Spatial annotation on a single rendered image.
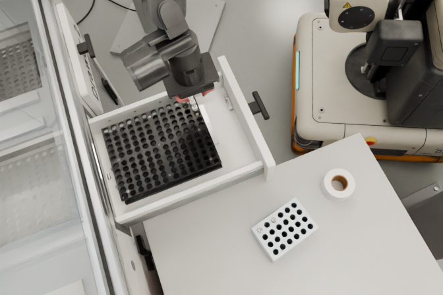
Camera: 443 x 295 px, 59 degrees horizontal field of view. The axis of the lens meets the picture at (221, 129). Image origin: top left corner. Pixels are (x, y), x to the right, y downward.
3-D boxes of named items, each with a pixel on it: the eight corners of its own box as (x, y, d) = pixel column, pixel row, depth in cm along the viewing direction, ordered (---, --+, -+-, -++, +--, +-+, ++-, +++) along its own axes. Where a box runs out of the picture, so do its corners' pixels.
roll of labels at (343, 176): (349, 205, 91) (353, 201, 87) (319, 198, 92) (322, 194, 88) (352, 176, 94) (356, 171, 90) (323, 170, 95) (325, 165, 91)
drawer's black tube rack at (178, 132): (197, 107, 95) (193, 94, 89) (223, 170, 88) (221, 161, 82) (110, 139, 93) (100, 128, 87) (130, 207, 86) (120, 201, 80)
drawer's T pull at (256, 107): (256, 92, 89) (256, 89, 87) (269, 119, 86) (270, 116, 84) (241, 97, 88) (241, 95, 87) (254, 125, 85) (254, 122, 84)
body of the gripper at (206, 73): (221, 83, 74) (218, 63, 67) (169, 101, 73) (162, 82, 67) (209, 56, 77) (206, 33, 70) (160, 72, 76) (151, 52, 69)
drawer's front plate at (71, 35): (79, 28, 109) (62, 0, 99) (104, 114, 98) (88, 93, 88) (73, 30, 109) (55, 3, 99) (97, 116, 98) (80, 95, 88)
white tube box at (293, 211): (293, 200, 92) (295, 196, 89) (316, 230, 89) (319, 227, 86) (250, 231, 90) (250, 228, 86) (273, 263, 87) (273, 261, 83)
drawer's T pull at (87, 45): (89, 35, 98) (87, 31, 97) (96, 58, 95) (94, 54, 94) (76, 40, 98) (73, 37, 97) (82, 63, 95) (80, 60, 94)
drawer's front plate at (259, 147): (226, 78, 100) (223, 53, 90) (273, 180, 89) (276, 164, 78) (219, 80, 100) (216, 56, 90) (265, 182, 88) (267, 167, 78)
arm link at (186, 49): (203, 43, 62) (186, 18, 64) (165, 62, 61) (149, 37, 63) (207, 65, 69) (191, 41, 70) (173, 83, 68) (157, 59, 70)
